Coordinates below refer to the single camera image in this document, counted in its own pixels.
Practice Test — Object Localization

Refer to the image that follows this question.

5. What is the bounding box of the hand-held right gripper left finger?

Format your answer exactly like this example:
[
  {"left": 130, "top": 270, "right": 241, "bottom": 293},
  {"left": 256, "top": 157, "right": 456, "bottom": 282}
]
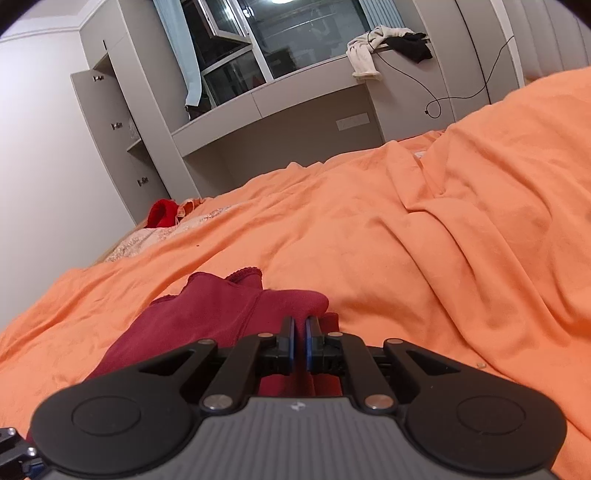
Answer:
[{"left": 134, "top": 316, "right": 297, "bottom": 412}]

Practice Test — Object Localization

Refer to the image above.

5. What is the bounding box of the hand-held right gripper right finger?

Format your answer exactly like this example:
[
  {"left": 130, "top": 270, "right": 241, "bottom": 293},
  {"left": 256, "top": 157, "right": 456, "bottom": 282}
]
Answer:
[{"left": 304, "top": 316, "right": 463, "bottom": 412}]

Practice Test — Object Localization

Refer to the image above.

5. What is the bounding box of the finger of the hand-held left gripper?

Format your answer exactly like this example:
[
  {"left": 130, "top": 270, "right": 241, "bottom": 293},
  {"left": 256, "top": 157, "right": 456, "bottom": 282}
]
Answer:
[{"left": 0, "top": 426, "right": 48, "bottom": 480}]

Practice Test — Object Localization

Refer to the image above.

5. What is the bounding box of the dark red long-sleeve shirt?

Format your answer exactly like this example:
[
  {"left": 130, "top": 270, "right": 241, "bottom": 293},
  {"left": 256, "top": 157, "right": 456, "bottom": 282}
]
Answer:
[{"left": 84, "top": 266, "right": 345, "bottom": 398}]

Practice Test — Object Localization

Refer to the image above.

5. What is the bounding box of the orange blanket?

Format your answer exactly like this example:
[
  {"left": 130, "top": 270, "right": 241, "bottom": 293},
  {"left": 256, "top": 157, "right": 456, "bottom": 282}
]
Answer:
[{"left": 0, "top": 65, "right": 591, "bottom": 480}]

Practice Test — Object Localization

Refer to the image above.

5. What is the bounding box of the small orange cloth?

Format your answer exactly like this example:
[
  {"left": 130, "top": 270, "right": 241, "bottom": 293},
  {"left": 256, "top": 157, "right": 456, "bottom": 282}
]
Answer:
[{"left": 176, "top": 197, "right": 206, "bottom": 219}]

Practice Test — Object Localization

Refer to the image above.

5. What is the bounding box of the beige patterned sheet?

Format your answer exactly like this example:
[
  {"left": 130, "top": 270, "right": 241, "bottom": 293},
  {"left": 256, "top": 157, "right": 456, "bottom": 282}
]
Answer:
[{"left": 103, "top": 202, "right": 242, "bottom": 264}]

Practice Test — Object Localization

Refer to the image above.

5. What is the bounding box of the red plush item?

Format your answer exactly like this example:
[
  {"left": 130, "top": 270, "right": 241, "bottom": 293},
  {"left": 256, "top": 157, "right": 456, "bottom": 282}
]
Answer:
[{"left": 146, "top": 199, "right": 179, "bottom": 230}]

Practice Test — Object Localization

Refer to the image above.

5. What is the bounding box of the grey window desk unit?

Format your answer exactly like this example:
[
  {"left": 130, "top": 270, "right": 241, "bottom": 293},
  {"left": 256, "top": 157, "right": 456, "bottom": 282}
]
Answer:
[{"left": 170, "top": 45, "right": 445, "bottom": 195}]

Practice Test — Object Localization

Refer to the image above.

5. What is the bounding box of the dark item on windowsill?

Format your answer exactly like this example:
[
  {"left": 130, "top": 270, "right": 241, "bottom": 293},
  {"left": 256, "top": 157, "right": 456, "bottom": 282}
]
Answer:
[{"left": 184, "top": 94, "right": 211, "bottom": 122}]

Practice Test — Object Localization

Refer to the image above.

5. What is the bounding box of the grey wardrobe with open door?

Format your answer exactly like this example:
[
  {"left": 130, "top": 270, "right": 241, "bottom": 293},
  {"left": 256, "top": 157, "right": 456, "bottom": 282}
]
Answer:
[{"left": 69, "top": 0, "right": 223, "bottom": 228}]

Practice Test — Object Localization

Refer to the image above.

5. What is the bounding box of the white cloth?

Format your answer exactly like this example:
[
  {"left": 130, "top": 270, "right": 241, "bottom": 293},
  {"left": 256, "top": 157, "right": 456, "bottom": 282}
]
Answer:
[{"left": 346, "top": 26, "right": 417, "bottom": 84}]

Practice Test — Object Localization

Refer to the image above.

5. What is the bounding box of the window with open sash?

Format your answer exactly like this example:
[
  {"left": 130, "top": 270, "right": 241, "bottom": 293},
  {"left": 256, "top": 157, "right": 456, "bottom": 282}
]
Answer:
[{"left": 179, "top": 0, "right": 371, "bottom": 110}]

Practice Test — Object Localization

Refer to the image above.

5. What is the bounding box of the black cloth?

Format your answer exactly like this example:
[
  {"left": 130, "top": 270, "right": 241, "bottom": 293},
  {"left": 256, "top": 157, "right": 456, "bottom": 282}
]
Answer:
[{"left": 385, "top": 32, "right": 435, "bottom": 65}]

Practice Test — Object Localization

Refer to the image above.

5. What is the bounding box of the light blue curtain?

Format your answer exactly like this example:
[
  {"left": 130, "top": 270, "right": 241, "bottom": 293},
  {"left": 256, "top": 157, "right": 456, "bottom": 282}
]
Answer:
[
  {"left": 152, "top": 0, "right": 205, "bottom": 108},
  {"left": 357, "top": 0, "right": 399, "bottom": 36}
]

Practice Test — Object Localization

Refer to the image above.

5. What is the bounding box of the white padded bed headboard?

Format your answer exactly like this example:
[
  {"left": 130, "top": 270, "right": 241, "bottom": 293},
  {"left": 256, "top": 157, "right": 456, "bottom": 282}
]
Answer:
[{"left": 501, "top": 0, "right": 591, "bottom": 86}]

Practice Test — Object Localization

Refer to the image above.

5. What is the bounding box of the black cable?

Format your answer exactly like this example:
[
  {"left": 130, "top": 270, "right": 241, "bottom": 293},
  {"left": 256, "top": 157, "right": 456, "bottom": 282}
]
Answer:
[{"left": 366, "top": 30, "right": 516, "bottom": 119}]

